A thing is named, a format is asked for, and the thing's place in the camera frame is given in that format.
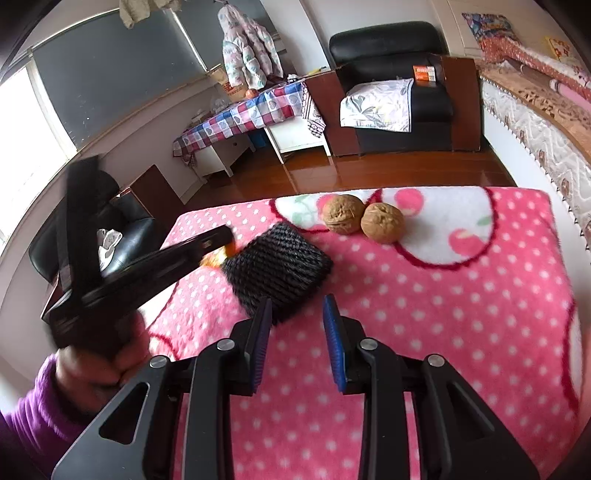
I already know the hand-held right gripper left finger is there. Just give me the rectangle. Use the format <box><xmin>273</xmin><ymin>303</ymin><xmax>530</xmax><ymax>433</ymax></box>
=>
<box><xmin>52</xmin><ymin>296</ymin><xmax>273</xmax><ymax>480</ymax></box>

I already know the red dotted bedding roll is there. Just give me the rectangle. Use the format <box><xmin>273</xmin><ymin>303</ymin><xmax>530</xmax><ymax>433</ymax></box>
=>
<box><xmin>480</xmin><ymin>37</ymin><xmax>591</xmax><ymax>93</ymax></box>

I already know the brown wooden side cabinet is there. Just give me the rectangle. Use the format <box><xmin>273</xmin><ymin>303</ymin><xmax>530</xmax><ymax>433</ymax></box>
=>
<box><xmin>429</xmin><ymin>52</ymin><xmax>485</xmax><ymax>153</ymax></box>
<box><xmin>305</xmin><ymin>69</ymin><xmax>362</xmax><ymax>158</ymax></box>

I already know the white floral pillow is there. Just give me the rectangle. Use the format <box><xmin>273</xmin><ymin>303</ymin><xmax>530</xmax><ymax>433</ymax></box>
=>
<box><xmin>340</xmin><ymin>78</ymin><xmax>415</xmax><ymax>133</ymax></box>

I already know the person's left hand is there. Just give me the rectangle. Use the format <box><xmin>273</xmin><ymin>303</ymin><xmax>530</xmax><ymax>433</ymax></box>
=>
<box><xmin>58</xmin><ymin>323</ymin><xmax>153</xmax><ymax>394</ymax></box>

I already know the white desk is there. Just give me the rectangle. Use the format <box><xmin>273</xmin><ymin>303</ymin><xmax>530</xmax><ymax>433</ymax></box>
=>
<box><xmin>191</xmin><ymin>117</ymin><xmax>332</xmax><ymax>178</ymax></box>

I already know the white puffy jacket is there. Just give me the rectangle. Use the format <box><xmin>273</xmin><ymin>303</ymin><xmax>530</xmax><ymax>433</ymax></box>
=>
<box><xmin>218</xmin><ymin>4</ymin><xmax>283</xmax><ymax>90</ymax></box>

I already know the pink roll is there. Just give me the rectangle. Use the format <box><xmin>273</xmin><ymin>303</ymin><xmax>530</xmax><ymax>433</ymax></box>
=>
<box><xmin>549</xmin><ymin>78</ymin><xmax>591</xmax><ymax>109</ymax></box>

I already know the window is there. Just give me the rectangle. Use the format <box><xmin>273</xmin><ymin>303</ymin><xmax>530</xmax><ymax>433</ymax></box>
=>
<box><xmin>0</xmin><ymin>0</ymin><xmax>278</xmax><ymax>245</ymax></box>

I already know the person's left forearm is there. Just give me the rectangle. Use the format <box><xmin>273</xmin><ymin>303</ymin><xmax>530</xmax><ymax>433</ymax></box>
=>
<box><xmin>0</xmin><ymin>355</ymin><xmax>100</xmax><ymax>480</ymax></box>

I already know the black white patterned towel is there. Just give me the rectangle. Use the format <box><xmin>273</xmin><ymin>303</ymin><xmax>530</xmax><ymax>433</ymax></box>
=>
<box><xmin>302</xmin><ymin>83</ymin><xmax>327</xmax><ymax>138</ymax></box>

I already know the white crumpled cloth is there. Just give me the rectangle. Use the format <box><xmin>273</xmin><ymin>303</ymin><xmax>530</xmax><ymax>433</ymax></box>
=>
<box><xmin>97</xmin><ymin>228</ymin><xmax>123</xmax><ymax>268</ymax></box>

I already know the checkered cloth side table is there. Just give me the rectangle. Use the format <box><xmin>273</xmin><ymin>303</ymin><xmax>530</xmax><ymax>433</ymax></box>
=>
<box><xmin>173</xmin><ymin>79</ymin><xmax>311</xmax><ymax>160</ymax></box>

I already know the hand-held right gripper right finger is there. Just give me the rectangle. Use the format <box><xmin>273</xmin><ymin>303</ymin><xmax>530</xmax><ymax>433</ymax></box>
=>
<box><xmin>322</xmin><ymin>294</ymin><xmax>541</xmax><ymax>480</ymax></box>

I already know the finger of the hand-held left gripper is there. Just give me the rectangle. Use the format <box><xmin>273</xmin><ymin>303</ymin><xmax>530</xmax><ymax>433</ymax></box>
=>
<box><xmin>99</xmin><ymin>225</ymin><xmax>235</xmax><ymax>315</ymax></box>
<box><xmin>58</xmin><ymin>156</ymin><xmax>108</xmax><ymax>296</ymax></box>

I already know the paper bag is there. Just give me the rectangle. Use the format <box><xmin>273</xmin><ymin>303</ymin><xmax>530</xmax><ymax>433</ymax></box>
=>
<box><xmin>217</xmin><ymin>69</ymin><xmax>250</xmax><ymax>103</ymax></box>

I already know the black leather armchair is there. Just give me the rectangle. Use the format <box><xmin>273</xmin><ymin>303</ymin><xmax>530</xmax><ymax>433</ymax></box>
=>
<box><xmin>329</xmin><ymin>21</ymin><xmax>455</xmax><ymax>155</ymax></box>

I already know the pink dotted fleece blanket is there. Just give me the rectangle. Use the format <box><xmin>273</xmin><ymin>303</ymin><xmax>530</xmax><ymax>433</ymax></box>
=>
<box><xmin>139</xmin><ymin>186</ymin><xmax>585</xmax><ymax>480</ymax></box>

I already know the brown walnut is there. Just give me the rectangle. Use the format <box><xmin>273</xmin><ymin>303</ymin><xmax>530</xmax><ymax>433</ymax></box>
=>
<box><xmin>361</xmin><ymin>202</ymin><xmax>406</xmax><ymax>244</ymax></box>
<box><xmin>322</xmin><ymin>194</ymin><xmax>365</xmax><ymax>235</ymax></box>

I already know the colourful patterned pillow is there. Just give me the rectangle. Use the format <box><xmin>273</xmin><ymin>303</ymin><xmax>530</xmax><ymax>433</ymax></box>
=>
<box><xmin>462</xmin><ymin>12</ymin><xmax>515</xmax><ymax>42</ymax></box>

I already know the beige hanging garment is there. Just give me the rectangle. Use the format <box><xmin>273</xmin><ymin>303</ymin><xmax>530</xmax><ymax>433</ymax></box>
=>
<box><xmin>119</xmin><ymin>0</ymin><xmax>169</xmax><ymax>28</ymax></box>

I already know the brown patterned mat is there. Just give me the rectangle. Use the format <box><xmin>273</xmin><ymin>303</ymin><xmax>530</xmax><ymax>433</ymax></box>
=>
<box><xmin>475</xmin><ymin>58</ymin><xmax>591</xmax><ymax>158</ymax></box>

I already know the small yellow pillow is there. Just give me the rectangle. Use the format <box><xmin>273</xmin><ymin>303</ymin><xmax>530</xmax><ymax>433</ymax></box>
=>
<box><xmin>545</xmin><ymin>36</ymin><xmax>583</xmax><ymax>63</ymax></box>

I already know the black leather chair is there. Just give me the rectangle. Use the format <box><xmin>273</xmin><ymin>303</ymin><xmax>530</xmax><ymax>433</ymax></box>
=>
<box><xmin>28</xmin><ymin>171</ymin><xmax>169</xmax><ymax>296</ymax></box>

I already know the black foam net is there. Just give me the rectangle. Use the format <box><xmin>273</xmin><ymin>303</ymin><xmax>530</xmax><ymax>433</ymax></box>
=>
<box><xmin>221</xmin><ymin>222</ymin><xmax>334</xmax><ymax>326</ymax></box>

